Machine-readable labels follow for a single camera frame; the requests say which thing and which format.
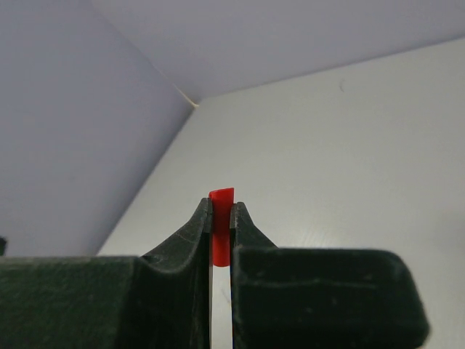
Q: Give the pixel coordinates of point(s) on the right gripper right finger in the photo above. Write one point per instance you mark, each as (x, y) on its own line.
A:
(319, 298)

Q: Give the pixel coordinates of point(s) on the red pen cap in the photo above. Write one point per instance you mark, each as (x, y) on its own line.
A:
(222, 203)

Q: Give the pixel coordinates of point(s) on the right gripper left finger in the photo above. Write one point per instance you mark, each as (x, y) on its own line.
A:
(161, 299)

